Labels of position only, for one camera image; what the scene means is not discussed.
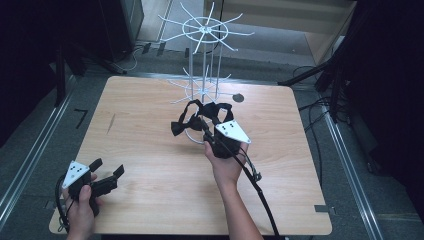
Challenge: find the black metal stand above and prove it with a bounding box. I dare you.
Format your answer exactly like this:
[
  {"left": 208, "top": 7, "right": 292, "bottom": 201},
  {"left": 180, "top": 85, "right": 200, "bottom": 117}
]
[
  {"left": 278, "top": 56, "right": 348, "bottom": 125},
  {"left": 54, "top": 42, "right": 128, "bottom": 108}
]

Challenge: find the short cable with plug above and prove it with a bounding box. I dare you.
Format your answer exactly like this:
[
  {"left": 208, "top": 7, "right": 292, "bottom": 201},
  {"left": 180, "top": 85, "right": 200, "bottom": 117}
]
[{"left": 244, "top": 151, "right": 263, "bottom": 183}]

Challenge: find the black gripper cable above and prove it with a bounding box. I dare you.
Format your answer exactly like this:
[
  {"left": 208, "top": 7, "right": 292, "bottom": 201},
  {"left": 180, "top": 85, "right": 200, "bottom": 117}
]
[
  {"left": 54, "top": 173, "right": 73, "bottom": 233},
  {"left": 229, "top": 146, "right": 282, "bottom": 240}
]

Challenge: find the grey tape strip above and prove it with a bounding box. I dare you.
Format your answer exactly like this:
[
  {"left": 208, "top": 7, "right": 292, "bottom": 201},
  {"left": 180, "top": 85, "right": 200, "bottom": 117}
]
[{"left": 314, "top": 204, "right": 336, "bottom": 215}]

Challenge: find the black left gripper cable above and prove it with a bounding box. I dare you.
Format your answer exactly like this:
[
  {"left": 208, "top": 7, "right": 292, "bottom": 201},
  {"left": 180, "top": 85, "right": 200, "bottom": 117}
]
[{"left": 54, "top": 173, "right": 73, "bottom": 233}]

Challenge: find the metal floor rail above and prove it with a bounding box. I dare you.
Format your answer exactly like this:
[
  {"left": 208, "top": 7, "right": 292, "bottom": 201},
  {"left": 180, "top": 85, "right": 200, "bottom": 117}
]
[
  {"left": 321, "top": 103, "right": 385, "bottom": 240},
  {"left": 0, "top": 88, "right": 77, "bottom": 223}
]

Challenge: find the person's left hand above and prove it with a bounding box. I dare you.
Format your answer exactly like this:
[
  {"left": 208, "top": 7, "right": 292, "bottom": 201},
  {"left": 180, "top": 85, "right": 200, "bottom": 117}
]
[{"left": 62, "top": 183, "right": 104, "bottom": 235}]

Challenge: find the dark blue bow tie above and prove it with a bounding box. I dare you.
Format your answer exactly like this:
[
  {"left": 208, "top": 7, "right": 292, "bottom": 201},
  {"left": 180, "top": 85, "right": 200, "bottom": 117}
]
[{"left": 170, "top": 99, "right": 235, "bottom": 137}]

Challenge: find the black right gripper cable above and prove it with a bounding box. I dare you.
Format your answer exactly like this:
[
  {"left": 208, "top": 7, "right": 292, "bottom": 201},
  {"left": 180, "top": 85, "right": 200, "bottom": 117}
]
[{"left": 229, "top": 146, "right": 282, "bottom": 240}]

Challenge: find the dark cabinet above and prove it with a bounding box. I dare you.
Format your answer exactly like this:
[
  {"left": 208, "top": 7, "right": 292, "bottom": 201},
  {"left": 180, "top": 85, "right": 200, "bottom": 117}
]
[{"left": 96, "top": 0, "right": 145, "bottom": 63}]

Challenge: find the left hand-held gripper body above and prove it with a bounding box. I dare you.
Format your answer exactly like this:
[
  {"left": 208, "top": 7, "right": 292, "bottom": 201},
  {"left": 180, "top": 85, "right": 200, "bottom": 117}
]
[{"left": 61, "top": 160, "right": 119, "bottom": 201}]

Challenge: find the black angled floor tape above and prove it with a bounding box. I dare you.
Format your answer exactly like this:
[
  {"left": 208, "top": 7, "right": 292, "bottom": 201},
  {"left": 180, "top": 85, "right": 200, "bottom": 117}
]
[{"left": 74, "top": 108, "right": 89, "bottom": 130}]

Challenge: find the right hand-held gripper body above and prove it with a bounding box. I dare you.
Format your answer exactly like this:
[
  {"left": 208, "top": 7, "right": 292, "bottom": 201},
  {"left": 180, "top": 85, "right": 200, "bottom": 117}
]
[{"left": 210, "top": 119, "right": 252, "bottom": 160}]

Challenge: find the person's right hand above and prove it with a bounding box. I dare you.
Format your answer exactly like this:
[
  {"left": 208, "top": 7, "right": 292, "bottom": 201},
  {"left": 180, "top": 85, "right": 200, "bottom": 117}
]
[{"left": 203, "top": 142, "right": 250, "bottom": 191}]

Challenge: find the white wire display rack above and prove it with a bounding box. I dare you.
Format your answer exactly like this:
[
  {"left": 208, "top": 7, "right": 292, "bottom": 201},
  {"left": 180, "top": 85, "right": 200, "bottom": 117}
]
[{"left": 157, "top": 1, "right": 256, "bottom": 146}]

